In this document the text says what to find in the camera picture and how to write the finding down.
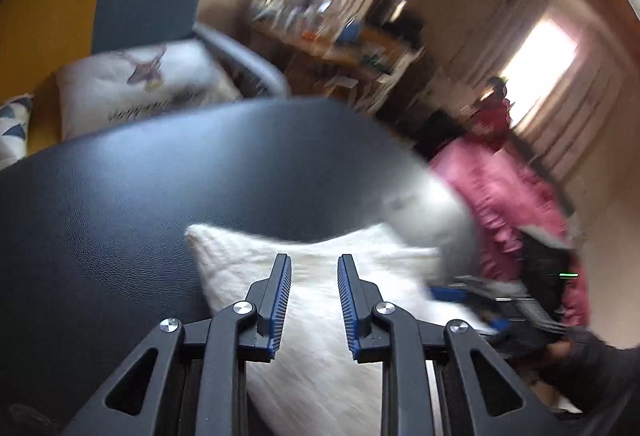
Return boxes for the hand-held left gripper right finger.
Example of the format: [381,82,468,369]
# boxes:
[337,254,568,436]

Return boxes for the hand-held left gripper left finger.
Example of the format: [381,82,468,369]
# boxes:
[60,253,292,436]

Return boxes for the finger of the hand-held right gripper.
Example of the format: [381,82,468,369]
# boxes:
[457,275,523,293]
[431,286,501,306]

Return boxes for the white knit sweater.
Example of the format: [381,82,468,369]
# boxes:
[185,222,493,436]

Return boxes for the person's right hand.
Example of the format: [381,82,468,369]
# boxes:
[542,340,576,364]

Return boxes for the pink cloth pile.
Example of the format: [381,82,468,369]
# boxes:
[430,136,591,327]

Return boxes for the black leather ottoman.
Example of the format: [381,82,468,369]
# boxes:
[0,97,481,436]

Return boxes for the small bright window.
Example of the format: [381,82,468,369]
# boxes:
[510,18,578,127]

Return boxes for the cluttered wooden desk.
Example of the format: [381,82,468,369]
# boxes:
[245,0,426,112]

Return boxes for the black box appliance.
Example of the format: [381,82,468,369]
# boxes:
[372,0,426,47]

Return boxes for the deer print pillow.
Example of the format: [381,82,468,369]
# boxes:
[54,38,243,142]

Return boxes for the triangle pattern pillow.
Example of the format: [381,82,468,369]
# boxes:
[0,95,36,172]

